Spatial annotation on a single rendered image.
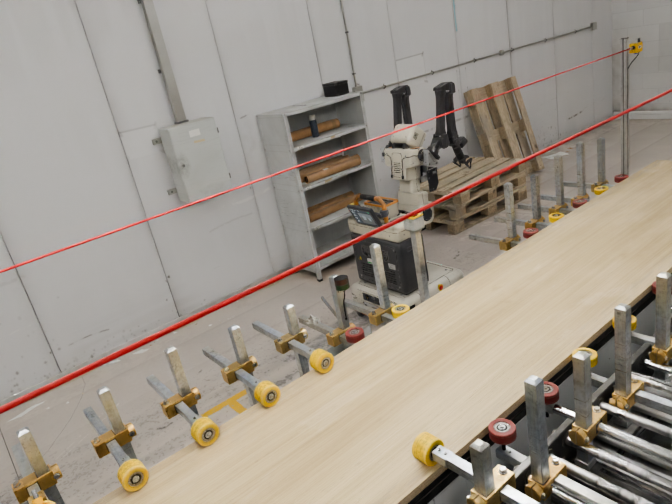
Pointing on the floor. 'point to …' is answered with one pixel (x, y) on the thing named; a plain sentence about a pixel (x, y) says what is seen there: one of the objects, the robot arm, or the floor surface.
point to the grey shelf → (293, 221)
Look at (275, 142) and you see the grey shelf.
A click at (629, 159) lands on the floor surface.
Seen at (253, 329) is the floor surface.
